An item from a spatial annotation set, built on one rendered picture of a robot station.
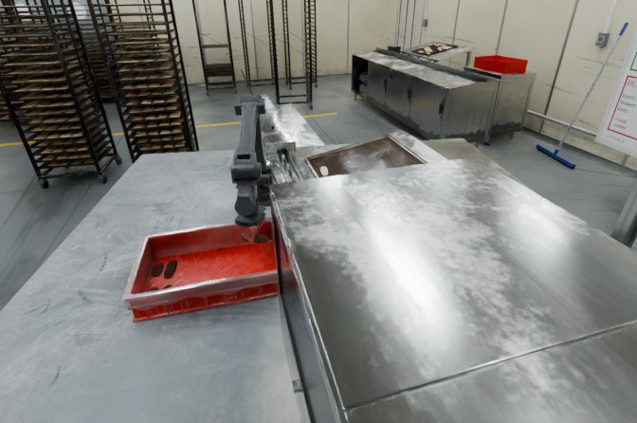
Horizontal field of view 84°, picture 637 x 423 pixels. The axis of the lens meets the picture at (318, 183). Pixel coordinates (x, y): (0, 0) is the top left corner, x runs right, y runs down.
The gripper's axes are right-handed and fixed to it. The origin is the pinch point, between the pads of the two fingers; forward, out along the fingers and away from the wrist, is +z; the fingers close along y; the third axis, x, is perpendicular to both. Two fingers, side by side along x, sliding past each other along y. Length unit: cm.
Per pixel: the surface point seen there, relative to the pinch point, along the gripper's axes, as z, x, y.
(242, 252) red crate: 14.9, 9.6, 7.6
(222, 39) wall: 13, 365, 657
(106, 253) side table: 15, 60, -5
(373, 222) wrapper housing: -34, -42, -33
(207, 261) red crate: 14.8, 19.9, 0.1
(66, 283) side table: 15, 61, -21
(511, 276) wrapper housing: -34, -62, -42
